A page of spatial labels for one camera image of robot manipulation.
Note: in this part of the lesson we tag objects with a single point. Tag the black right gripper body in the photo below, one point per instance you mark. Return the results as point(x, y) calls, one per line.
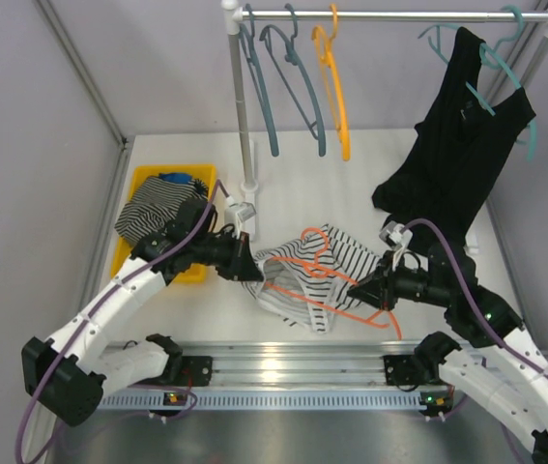
point(410, 283)

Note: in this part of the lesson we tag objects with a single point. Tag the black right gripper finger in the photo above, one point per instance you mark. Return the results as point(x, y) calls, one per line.
point(378, 278)
point(373, 294)

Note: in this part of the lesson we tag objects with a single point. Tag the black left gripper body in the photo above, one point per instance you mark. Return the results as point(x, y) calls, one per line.
point(237, 256)

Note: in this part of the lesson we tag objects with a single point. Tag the white black striped tank top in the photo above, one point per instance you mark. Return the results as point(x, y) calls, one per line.
point(312, 285)

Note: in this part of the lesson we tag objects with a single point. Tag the orange plastic hanger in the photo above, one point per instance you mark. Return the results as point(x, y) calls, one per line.
point(331, 290)

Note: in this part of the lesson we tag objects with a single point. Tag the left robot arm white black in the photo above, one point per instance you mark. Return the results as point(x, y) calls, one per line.
point(70, 373)

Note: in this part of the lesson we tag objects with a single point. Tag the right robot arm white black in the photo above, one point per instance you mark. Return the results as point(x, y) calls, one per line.
point(490, 357)

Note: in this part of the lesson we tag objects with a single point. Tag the black tank top hanging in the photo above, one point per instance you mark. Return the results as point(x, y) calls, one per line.
point(460, 150)

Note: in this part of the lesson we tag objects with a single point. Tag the grey-blue hanger outer left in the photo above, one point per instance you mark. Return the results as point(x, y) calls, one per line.
point(247, 42)

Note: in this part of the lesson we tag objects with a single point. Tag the yellow plastic hanger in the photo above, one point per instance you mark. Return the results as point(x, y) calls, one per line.
point(323, 43)

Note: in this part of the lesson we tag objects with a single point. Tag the yellow plastic bin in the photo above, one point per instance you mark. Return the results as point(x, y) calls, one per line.
point(204, 172)

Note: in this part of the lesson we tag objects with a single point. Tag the blue garment in bin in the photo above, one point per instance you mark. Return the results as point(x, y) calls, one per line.
point(180, 178)

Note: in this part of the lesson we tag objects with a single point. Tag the dark striped garment in bin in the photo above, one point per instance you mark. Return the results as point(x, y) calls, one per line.
point(153, 204)

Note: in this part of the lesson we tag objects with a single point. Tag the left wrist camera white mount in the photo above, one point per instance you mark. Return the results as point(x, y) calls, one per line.
point(241, 215)

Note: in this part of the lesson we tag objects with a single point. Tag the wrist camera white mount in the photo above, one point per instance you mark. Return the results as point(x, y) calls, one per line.
point(398, 238)
point(241, 215)

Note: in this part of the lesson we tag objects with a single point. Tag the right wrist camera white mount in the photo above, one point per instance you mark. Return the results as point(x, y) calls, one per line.
point(398, 238)

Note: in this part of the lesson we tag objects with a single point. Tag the aluminium rail base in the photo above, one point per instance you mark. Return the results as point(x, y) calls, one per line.
point(288, 365)

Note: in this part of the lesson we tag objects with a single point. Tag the white slotted cable duct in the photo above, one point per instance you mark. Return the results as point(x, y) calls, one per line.
point(135, 400)

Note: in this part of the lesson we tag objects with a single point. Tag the white garment rack frame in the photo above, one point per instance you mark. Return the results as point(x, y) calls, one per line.
point(234, 14)

